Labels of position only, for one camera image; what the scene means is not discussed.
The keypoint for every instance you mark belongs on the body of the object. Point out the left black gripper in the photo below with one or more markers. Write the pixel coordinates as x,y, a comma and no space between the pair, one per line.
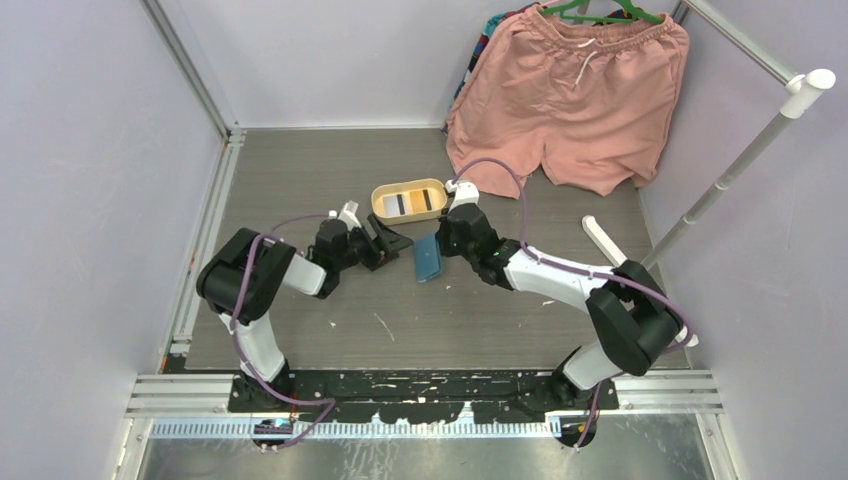
387,247

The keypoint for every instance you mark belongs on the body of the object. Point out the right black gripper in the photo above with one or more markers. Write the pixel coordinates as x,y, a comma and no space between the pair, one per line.
446,249

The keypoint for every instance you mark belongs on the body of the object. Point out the blue card holder wallet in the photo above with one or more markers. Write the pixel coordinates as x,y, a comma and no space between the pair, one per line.
427,258

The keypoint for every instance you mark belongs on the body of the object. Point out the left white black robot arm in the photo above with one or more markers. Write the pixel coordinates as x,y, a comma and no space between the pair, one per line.
241,281

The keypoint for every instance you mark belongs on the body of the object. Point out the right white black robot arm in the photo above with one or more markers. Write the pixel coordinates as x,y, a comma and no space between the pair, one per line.
629,312

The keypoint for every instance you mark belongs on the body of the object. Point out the orange card in tray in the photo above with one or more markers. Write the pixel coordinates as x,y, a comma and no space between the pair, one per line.
420,201

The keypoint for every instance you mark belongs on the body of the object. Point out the white card in tray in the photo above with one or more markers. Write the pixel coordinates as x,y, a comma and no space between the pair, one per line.
394,206

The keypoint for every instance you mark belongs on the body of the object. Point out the beige oval tray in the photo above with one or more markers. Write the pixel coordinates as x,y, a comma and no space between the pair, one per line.
437,192

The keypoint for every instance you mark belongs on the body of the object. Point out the pink shorts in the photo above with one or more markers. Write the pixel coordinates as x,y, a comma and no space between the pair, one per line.
590,106

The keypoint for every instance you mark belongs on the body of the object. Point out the colourful patterned garment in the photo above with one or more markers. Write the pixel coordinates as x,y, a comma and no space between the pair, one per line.
483,40

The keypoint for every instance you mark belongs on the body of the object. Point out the green clothes hanger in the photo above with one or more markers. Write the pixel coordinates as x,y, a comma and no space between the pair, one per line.
585,12

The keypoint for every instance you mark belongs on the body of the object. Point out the grey white clothes rack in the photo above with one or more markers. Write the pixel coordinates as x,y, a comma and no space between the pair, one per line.
803,90

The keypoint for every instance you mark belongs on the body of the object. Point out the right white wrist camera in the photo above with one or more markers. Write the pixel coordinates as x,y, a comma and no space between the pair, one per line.
461,192

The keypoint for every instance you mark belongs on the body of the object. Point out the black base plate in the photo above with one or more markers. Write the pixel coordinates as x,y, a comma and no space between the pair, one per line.
418,396

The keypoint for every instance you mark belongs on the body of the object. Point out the aluminium frame rail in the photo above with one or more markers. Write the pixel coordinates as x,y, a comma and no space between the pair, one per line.
170,391

